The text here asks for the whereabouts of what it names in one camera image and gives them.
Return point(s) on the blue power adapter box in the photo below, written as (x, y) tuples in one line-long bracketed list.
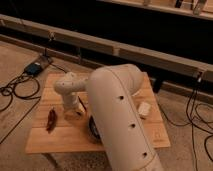
[(33, 69)]

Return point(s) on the long wooden beam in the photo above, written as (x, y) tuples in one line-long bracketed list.
[(145, 56)]

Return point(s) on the wooden table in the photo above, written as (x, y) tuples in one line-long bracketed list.
[(71, 132)]

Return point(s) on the black round bowl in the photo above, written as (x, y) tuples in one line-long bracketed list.
[(93, 130)]

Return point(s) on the wooden shelf top background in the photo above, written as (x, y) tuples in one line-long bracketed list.
[(202, 9)]

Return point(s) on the white eraser block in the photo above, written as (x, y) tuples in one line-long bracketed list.
[(144, 109)]

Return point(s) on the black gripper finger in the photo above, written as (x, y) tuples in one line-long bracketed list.
[(82, 104)]

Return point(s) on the red chili pepper toy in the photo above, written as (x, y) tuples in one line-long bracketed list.
[(52, 118)]

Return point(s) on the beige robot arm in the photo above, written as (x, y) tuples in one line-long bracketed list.
[(109, 91)]

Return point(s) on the beige cylindrical gripper body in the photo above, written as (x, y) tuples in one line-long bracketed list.
[(71, 102)]

